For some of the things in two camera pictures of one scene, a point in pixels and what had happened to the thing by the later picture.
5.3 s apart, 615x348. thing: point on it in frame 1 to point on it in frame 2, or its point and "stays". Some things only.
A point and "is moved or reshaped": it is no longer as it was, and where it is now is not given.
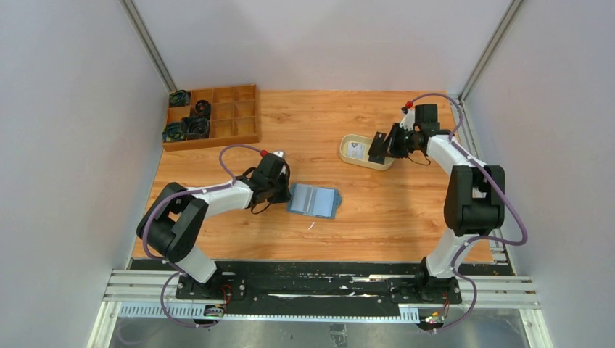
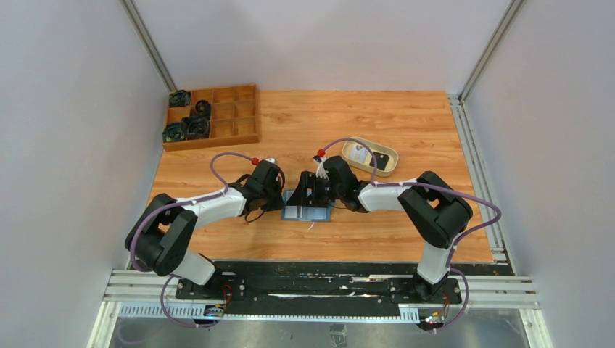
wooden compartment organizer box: [234, 117] stays
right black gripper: [391, 143] to [310, 187]
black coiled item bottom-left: [173, 132] stays
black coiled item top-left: [179, 98] stays
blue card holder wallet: [314, 200] is moved or reshaped
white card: [376, 153] to [291, 212]
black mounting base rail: [364, 283] stays
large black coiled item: [195, 127] stays
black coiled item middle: [203, 107] stays
